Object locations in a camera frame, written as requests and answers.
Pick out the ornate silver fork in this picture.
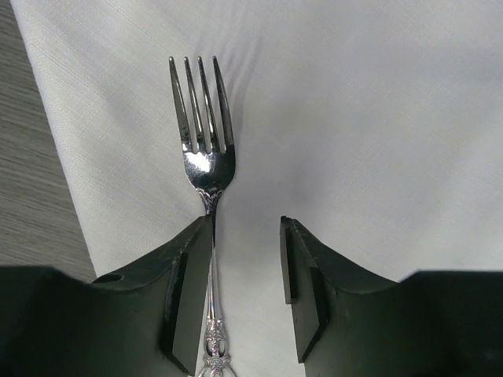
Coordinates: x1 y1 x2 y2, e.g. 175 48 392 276
169 57 237 376

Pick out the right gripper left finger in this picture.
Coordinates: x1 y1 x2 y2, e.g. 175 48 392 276
1 216 212 376

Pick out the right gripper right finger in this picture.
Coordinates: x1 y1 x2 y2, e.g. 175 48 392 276
280 217 502 376

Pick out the white cloth napkin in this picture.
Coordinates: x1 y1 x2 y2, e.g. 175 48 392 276
13 1 502 376

